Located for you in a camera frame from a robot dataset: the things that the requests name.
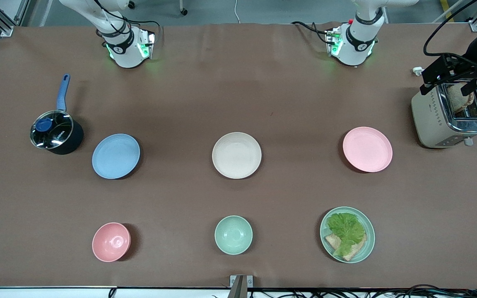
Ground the black cable bundle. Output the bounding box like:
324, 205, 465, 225
247, 284, 477, 298

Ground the toast slice in toaster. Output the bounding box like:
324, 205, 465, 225
447, 83, 475, 113

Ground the large beige bowl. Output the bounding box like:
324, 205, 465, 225
212, 132, 263, 180

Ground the small pink bowl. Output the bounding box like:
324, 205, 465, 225
92, 222, 131, 262

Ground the beige chrome toaster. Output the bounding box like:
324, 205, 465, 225
411, 81, 477, 149

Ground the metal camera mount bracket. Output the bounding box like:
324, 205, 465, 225
229, 275, 253, 298

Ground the green plate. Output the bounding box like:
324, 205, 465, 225
320, 207, 376, 264

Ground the black base power cable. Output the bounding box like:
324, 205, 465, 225
291, 21, 331, 44
129, 20, 161, 42

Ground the brown table cover sheet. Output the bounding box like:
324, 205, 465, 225
0, 23, 477, 289

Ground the green lettuce leaf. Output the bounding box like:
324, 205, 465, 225
326, 212, 366, 257

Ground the large pink bowl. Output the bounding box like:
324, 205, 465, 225
342, 127, 393, 173

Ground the glass lid blue knob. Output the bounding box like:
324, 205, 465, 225
30, 110, 74, 149

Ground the large blue bowl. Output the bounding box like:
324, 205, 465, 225
92, 133, 141, 180

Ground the black saucepan blue handle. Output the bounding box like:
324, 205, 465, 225
30, 74, 84, 155

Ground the small green bowl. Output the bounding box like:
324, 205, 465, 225
214, 215, 253, 255

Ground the brown bread slice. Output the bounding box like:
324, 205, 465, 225
325, 233, 367, 262

